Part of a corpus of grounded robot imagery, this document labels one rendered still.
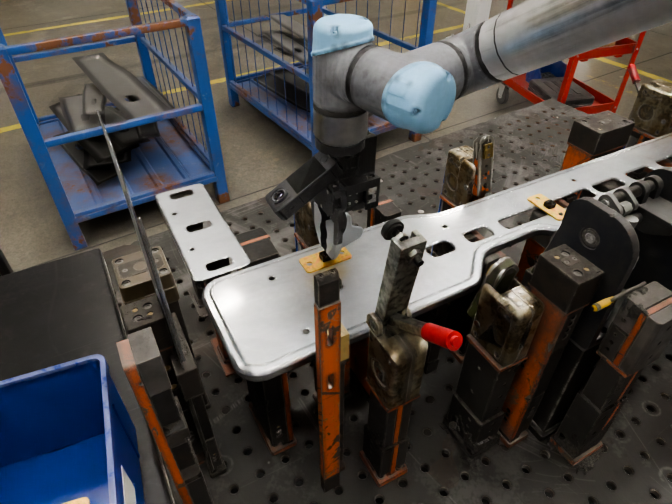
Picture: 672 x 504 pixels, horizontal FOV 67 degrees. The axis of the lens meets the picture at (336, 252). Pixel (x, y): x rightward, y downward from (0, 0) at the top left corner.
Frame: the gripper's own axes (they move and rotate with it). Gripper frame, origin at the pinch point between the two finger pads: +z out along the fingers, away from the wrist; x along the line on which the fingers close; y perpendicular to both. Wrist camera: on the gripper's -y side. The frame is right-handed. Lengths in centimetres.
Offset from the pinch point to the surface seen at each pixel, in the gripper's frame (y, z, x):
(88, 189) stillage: -35, 88, 192
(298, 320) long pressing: -9.2, 4.0, -8.5
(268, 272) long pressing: -9.0, 4.0, 3.5
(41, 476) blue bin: -44.4, 1.4, -18.5
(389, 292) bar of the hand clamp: -2.3, -9.6, -21.0
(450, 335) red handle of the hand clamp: -0.8, -10.9, -30.8
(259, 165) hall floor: 59, 102, 199
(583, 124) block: 76, 0, 13
